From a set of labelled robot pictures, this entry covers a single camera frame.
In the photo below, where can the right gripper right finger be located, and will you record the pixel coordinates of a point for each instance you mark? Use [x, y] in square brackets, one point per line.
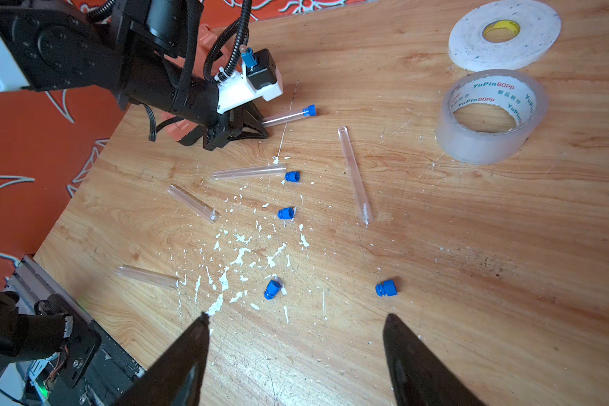
[418, 377]

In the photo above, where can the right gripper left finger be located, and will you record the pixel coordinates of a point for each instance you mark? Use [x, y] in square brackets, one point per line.
[175, 378]

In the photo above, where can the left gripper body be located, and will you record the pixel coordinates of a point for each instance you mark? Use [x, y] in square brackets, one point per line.
[241, 123]

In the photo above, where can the clear test tube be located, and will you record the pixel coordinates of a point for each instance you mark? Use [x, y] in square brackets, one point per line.
[148, 277]
[280, 119]
[249, 172]
[360, 195]
[200, 208]

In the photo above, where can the blue stopper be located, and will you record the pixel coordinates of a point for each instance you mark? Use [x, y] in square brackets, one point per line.
[292, 177]
[273, 288]
[286, 213]
[309, 111]
[386, 288]

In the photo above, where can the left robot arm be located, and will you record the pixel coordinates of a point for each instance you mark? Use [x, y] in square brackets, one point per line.
[144, 53]

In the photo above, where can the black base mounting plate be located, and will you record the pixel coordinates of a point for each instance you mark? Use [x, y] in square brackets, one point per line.
[52, 352]

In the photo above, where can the white foam tape roll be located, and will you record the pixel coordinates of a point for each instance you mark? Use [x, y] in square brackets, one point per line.
[504, 35]

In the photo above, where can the clear packing tape roll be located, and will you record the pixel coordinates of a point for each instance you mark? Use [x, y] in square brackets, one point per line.
[487, 116]

